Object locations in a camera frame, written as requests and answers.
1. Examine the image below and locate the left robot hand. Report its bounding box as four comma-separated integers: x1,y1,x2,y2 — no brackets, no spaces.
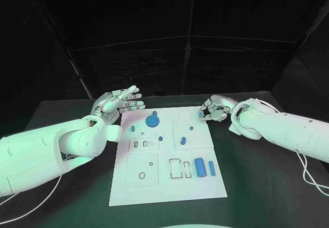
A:
90,85,146,125

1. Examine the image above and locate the white task board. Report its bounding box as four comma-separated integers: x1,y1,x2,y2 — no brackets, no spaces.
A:
109,106,229,207

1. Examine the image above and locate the thick long blue cylinder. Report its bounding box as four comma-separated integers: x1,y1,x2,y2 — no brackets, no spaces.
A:
194,157,208,178

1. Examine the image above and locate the blue gear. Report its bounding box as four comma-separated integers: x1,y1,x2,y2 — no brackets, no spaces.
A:
146,114,162,128

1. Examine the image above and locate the white cable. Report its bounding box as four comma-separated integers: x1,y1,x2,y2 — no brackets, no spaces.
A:
295,151,329,196
0,174,64,225

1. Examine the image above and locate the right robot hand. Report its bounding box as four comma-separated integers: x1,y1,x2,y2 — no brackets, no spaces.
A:
198,94,240,123

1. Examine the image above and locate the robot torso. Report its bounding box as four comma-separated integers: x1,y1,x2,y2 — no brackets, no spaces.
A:
159,224,234,228

